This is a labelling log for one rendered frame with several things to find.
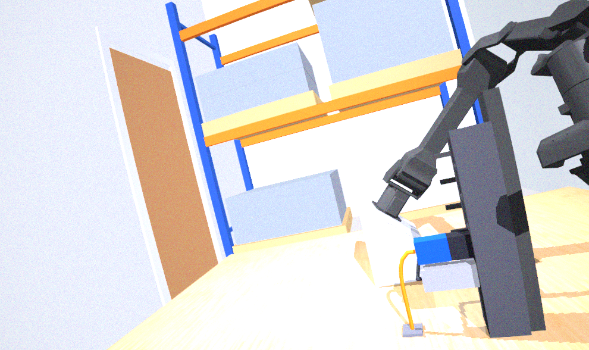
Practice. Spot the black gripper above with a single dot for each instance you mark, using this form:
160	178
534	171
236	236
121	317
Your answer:
573	140

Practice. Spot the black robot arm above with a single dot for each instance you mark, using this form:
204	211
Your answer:
565	33

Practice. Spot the blue and black plug with orange cord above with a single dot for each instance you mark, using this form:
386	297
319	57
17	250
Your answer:
437	249

